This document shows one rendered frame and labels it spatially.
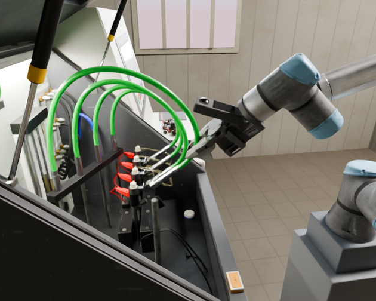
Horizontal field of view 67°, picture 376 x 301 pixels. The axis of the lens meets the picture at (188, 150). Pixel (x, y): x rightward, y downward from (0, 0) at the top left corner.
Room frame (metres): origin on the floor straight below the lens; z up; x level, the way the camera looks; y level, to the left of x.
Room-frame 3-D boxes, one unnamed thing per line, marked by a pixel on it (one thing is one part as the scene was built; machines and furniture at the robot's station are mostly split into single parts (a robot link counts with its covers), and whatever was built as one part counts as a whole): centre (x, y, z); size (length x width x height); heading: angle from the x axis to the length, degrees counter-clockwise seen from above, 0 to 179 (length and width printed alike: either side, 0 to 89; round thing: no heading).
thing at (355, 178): (0.73, -0.53, 1.07); 0.13 x 0.12 x 0.14; 179
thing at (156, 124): (1.38, 0.08, 0.96); 0.70 x 0.22 x 0.03; 6
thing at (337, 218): (0.74, -0.53, 0.95); 0.15 x 0.15 x 0.10
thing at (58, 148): (0.88, 0.44, 1.20); 0.13 x 0.03 x 0.31; 6
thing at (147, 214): (0.79, 0.16, 0.91); 0.34 x 0.10 x 0.15; 6
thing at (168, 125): (1.42, 0.08, 1.01); 0.23 x 0.11 x 0.06; 6
